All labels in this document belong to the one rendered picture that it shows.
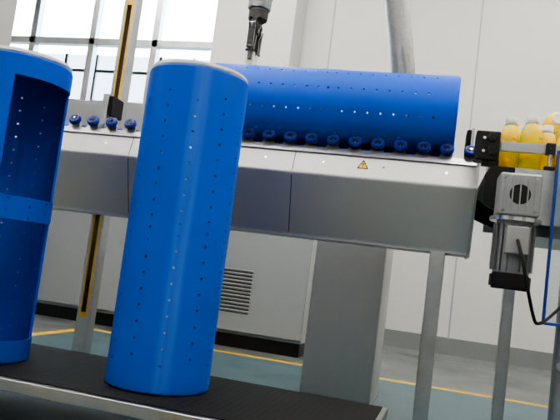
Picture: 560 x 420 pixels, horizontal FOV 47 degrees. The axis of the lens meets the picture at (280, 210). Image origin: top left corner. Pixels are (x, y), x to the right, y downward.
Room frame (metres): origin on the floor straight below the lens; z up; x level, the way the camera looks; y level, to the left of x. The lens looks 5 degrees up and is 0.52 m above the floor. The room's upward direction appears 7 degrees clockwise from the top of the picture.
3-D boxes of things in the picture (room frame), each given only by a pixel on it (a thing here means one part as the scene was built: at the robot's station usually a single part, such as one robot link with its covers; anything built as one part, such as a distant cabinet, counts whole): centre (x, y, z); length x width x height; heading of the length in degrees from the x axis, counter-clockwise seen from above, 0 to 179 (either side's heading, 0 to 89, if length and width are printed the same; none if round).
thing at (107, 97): (2.46, 0.69, 1.00); 0.10 x 0.04 x 0.15; 167
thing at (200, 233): (1.83, 0.28, 0.59); 0.28 x 0.28 x 0.88
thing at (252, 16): (2.39, 0.18, 1.42); 0.08 x 0.07 x 0.09; 167
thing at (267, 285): (4.32, 0.76, 0.72); 2.15 x 0.54 x 1.45; 74
